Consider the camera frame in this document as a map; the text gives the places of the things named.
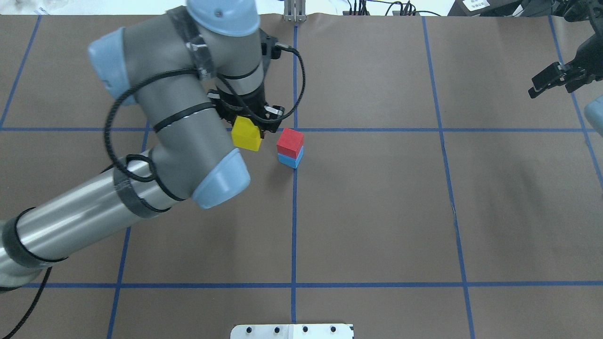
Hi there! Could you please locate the red wooden cube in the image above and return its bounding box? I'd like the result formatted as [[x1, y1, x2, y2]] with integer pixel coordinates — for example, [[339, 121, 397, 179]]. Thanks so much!
[[277, 128, 304, 159]]

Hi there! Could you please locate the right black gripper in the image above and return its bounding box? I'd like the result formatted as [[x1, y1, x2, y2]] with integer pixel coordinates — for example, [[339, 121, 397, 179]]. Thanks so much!
[[528, 34, 603, 99]]

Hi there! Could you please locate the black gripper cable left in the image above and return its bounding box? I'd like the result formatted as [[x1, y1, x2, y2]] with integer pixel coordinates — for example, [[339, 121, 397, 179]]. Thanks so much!
[[104, 42, 307, 200]]

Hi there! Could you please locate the blue wooden cube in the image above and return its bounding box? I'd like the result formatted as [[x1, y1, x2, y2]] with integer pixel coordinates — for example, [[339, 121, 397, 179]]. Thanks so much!
[[277, 146, 304, 169]]

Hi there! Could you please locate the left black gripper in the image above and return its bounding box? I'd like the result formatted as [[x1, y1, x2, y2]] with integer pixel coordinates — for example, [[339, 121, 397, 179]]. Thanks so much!
[[209, 84, 286, 133]]

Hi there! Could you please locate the yellow wooden cube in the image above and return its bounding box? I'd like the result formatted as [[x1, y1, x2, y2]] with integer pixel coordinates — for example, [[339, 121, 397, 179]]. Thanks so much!
[[231, 116, 262, 152]]

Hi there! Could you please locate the aluminium frame post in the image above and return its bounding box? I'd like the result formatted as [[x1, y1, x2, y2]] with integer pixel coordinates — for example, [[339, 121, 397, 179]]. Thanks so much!
[[284, 0, 307, 23]]

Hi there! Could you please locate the white camera mast pedestal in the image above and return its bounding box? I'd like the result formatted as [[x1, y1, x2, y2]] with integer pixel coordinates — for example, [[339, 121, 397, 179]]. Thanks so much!
[[229, 323, 355, 339]]

